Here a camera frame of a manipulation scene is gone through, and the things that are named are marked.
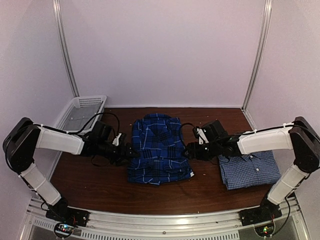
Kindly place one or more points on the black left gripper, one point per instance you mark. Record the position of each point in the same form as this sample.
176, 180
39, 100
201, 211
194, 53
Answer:
122, 155

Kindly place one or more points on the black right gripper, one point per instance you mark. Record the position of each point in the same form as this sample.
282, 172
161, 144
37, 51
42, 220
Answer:
194, 153

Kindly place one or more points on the dark blue plaid shirt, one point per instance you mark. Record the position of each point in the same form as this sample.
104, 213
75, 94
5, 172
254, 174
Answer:
159, 141

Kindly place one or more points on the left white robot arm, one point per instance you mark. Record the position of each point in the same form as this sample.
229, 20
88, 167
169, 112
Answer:
21, 145

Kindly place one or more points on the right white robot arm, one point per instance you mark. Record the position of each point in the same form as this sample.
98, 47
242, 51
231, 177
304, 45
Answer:
296, 146

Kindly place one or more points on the grey folded shirt in basket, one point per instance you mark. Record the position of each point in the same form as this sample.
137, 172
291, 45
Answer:
79, 116

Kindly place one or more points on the white plastic mesh basket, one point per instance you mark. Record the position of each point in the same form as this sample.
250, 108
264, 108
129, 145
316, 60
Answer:
79, 102

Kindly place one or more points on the folded blue gingham shirt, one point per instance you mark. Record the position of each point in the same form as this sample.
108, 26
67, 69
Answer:
255, 169

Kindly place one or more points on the left circuit board with leds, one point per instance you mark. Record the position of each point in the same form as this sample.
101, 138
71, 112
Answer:
63, 230

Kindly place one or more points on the circuit board with leds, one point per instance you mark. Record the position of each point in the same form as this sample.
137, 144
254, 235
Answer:
265, 230
63, 230

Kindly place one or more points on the right circuit board with leds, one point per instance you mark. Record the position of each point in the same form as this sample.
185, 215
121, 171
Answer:
265, 230

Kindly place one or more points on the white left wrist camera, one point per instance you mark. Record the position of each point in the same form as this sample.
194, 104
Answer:
119, 139

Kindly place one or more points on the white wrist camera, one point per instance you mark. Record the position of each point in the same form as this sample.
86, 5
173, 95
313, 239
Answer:
200, 135
119, 139

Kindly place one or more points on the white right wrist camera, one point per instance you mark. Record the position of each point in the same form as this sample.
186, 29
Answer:
200, 135

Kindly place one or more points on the aluminium front rail frame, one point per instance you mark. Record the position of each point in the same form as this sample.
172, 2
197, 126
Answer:
221, 225

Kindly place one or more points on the aluminium corner post right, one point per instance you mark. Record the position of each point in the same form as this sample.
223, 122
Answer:
264, 30

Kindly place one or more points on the aluminium corner post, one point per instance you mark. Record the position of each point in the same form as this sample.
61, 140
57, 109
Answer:
264, 30
64, 47

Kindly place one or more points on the aluminium corner post left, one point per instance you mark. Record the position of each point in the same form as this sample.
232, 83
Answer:
64, 47

